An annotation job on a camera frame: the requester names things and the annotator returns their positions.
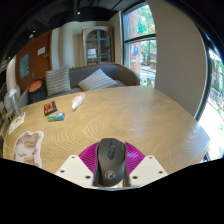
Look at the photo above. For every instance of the cat-shaped mouse pad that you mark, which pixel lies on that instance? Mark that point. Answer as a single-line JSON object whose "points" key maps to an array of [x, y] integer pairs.
{"points": [[28, 150]]}

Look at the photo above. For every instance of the small green and blue pack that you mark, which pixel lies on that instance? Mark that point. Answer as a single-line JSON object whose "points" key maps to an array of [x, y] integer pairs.
{"points": [[56, 117]]}

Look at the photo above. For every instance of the grey curved sofa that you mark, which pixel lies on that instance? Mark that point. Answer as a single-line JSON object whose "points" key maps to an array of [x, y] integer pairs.
{"points": [[123, 75]]}

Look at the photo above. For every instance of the black bag with orange top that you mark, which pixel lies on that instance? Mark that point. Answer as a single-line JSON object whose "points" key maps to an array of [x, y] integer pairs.
{"points": [[36, 93]]}

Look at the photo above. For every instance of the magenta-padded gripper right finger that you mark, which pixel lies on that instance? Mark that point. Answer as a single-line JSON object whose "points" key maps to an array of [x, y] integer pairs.
{"points": [[148, 168]]}

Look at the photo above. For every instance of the clear plastic jug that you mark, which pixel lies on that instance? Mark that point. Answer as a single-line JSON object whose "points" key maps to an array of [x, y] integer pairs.
{"points": [[15, 103]]}

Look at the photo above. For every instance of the white wall sign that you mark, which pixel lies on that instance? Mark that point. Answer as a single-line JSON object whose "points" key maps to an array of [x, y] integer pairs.
{"points": [[41, 51]]}

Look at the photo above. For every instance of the black and red box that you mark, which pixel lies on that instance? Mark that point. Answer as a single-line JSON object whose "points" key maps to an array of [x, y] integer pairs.
{"points": [[50, 108]]}

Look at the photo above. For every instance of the white sticker sheet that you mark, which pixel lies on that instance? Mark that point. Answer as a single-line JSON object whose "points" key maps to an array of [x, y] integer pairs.
{"points": [[17, 123]]}

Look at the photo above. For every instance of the black computer mouse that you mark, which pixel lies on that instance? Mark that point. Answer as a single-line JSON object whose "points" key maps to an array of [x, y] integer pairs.
{"points": [[111, 163]]}

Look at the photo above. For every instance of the striped flat cushion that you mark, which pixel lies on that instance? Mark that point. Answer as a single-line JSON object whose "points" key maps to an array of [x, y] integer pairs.
{"points": [[97, 80]]}

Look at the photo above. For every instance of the white plastic packet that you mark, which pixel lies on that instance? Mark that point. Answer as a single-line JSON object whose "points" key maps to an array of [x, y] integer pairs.
{"points": [[78, 101]]}

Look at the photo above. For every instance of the striped upright cushion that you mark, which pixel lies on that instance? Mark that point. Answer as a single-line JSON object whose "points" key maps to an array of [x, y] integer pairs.
{"points": [[58, 81]]}

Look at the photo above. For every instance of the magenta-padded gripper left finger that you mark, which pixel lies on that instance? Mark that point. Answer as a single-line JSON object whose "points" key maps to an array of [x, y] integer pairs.
{"points": [[75, 168]]}

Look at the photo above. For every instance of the arched glass-door cabinet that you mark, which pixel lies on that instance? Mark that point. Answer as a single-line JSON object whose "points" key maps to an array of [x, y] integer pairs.
{"points": [[98, 46]]}

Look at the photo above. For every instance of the blue wall poster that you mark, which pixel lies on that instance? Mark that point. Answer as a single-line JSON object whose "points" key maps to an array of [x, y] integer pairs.
{"points": [[24, 66]]}

